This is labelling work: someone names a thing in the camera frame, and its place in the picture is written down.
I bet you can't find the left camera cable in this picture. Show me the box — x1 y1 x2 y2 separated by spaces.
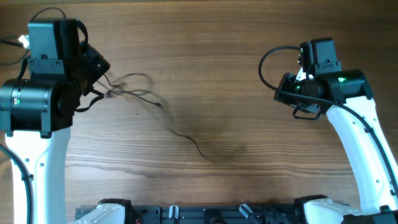
0 143 35 224

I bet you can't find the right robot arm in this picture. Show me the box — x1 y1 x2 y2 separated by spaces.
274 39 397 223

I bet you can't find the camera cable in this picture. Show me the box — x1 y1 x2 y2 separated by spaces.
0 143 35 224
257 45 398 197

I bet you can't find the right camera cable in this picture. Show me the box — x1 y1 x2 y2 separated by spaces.
257 45 398 197

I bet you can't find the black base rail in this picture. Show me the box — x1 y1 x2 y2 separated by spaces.
74 203 302 224

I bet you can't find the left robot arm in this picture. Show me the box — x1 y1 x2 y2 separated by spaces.
1 18 110 223

